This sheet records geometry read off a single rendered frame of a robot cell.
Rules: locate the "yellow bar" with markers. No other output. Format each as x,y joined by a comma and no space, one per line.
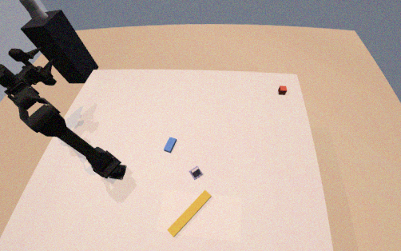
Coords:
189,213

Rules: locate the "small red cube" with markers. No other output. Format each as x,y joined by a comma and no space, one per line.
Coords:
282,90

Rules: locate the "blue flat bar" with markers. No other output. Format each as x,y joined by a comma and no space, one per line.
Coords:
170,144

